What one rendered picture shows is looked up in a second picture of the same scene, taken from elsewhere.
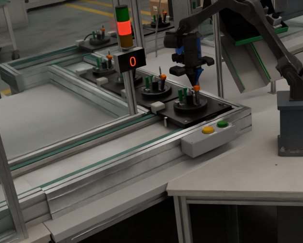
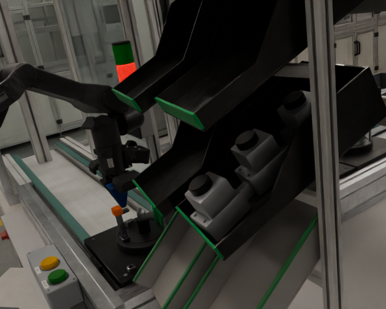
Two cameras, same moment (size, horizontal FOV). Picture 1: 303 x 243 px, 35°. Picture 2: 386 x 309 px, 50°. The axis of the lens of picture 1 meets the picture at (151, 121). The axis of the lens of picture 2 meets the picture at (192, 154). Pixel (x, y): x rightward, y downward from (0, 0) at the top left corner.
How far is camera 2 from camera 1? 2.26 m
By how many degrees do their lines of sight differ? 83
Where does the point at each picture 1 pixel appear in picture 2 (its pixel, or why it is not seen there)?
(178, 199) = not seen: hidden behind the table
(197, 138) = (36, 256)
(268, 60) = (244, 301)
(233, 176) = not seen: outside the picture
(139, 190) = (25, 249)
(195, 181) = (5, 289)
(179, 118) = (107, 232)
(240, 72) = (183, 257)
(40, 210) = not seen: hidden behind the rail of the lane
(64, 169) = (78, 190)
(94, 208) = (20, 227)
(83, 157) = (94, 195)
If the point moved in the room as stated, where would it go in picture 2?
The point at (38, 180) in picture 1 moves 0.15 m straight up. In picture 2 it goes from (70, 183) to (59, 146)
